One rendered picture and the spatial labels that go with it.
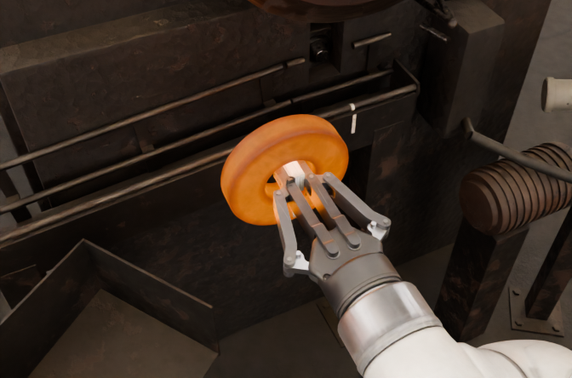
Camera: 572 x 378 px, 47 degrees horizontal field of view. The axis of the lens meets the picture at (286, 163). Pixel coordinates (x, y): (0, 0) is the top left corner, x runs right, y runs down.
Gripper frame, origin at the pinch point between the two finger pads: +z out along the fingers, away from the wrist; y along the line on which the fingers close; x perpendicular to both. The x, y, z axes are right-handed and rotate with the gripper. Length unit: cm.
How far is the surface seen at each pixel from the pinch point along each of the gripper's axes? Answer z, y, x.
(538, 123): 50, 113, -87
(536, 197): 1, 51, -34
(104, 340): 0.3, -26.2, -23.8
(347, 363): 5, 20, -85
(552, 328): -8, 68, -83
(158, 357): -5.3, -20.4, -23.4
